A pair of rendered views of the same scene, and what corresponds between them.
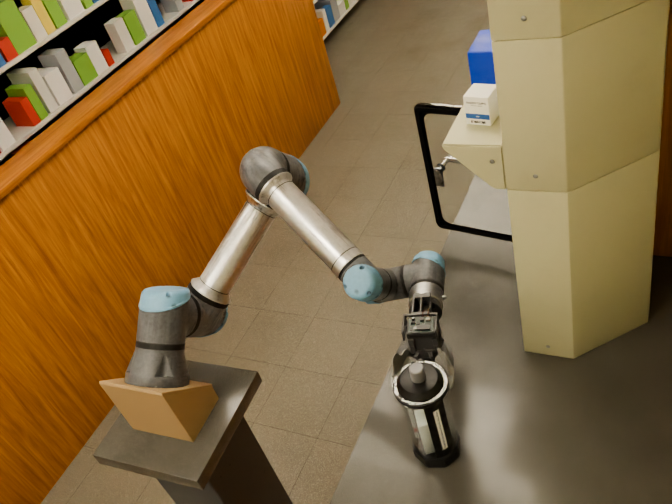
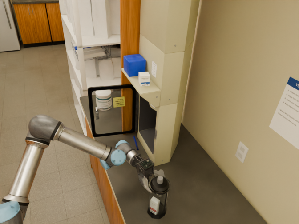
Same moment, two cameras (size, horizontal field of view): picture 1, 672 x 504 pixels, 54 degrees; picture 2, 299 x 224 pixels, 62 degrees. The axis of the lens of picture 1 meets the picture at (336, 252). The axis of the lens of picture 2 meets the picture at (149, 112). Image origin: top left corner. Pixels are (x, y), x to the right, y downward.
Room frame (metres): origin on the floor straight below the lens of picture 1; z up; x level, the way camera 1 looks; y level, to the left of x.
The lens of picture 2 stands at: (0.50, 0.66, 2.15)
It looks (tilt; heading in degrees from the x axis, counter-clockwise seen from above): 35 degrees down; 299
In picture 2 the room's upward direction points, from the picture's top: 3 degrees clockwise
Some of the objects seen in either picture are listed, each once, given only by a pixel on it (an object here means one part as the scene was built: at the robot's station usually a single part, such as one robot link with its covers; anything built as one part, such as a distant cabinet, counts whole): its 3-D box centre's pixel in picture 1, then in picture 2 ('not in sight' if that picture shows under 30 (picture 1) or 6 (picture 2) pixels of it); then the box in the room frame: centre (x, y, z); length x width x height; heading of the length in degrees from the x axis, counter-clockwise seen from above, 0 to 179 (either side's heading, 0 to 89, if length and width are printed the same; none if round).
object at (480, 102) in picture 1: (482, 104); (144, 78); (1.11, -0.35, 1.54); 0.05 x 0.05 x 0.06; 46
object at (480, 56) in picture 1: (499, 60); (134, 65); (1.23, -0.44, 1.55); 0.10 x 0.10 x 0.09; 54
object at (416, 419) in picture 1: (428, 414); (158, 197); (0.83, -0.07, 1.06); 0.11 x 0.11 x 0.21
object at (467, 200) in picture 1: (479, 176); (113, 111); (1.37, -0.41, 1.19); 0.30 x 0.01 x 0.40; 45
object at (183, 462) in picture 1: (179, 416); not in sight; (1.16, 0.51, 0.92); 0.32 x 0.32 x 0.04; 57
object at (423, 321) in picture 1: (423, 326); (142, 166); (0.96, -0.12, 1.17); 0.12 x 0.08 x 0.09; 159
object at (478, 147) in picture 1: (494, 122); (139, 86); (1.16, -0.39, 1.46); 0.32 x 0.12 x 0.10; 144
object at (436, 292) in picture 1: (427, 301); (134, 158); (1.03, -0.15, 1.16); 0.08 x 0.05 x 0.08; 69
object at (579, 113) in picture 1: (589, 179); (165, 100); (1.05, -0.54, 1.32); 0.32 x 0.25 x 0.77; 144
